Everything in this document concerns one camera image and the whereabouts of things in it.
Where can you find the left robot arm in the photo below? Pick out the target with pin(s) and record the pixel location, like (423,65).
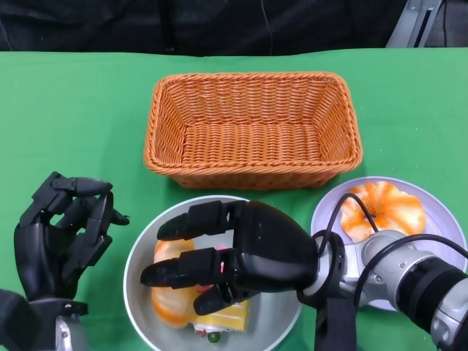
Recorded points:
(66,329)

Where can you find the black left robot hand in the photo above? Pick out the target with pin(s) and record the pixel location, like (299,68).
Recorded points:
(36,256)

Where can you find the grey bowl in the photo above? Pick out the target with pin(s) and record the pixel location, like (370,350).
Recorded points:
(274,321)

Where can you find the orange wicker basket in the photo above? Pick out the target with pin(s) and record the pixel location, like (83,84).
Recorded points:
(252,146)

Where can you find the grey metal frame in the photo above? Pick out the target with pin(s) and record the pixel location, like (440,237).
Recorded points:
(404,25)

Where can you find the black right wrist camera bracket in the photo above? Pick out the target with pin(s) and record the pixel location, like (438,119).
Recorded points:
(336,325)

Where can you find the green tablecloth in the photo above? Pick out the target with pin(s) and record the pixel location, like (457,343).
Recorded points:
(73,109)

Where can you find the lilac plate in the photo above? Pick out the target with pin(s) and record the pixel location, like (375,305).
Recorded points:
(438,215)

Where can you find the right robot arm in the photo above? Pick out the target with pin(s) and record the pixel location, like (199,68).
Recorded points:
(402,259)

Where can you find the black backdrop curtain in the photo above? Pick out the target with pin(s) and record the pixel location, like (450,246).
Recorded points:
(146,25)

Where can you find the orange striped bread bun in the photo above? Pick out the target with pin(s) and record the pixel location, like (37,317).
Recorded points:
(170,307)

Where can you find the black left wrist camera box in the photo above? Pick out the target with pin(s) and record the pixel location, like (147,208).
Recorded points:
(14,321)

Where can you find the yellow layered cake slice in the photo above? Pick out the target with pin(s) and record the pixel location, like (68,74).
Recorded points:
(226,318)

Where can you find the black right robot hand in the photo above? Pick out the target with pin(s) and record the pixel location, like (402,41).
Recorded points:
(270,252)

